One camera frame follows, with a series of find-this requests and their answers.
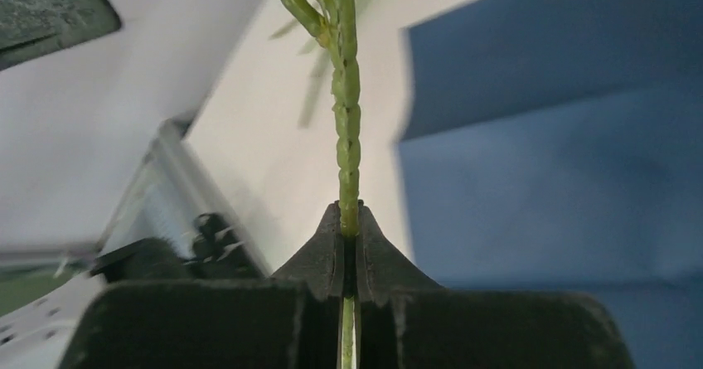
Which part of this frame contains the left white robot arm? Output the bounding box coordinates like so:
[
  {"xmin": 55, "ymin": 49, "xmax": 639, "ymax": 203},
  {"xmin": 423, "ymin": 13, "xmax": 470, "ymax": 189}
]
[{"xmin": 1, "ymin": 213, "xmax": 263, "ymax": 368}]

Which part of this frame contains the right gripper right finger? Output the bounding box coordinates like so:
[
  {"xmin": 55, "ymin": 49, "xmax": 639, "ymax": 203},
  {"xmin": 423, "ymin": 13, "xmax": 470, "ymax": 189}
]
[{"xmin": 356, "ymin": 206, "xmax": 634, "ymax": 368}]

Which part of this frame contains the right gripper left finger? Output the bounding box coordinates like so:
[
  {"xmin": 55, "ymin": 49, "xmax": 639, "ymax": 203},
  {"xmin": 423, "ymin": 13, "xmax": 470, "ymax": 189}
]
[{"xmin": 59, "ymin": 203, "xmax": 344, "ymax": 368}]

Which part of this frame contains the blue wrapping paper sheet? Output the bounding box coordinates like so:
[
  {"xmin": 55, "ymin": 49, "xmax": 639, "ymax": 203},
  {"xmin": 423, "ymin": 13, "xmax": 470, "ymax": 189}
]
[{"xmin": 399, "ymin": 0, "xmax": 702, "ymax": 368}]

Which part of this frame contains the pink flower stem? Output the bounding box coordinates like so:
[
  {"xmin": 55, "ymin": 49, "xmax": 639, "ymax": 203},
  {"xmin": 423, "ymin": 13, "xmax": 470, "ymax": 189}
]
[{"xmin": 279, "ymin": 0, "xmax": 361, "ymax": 368}]

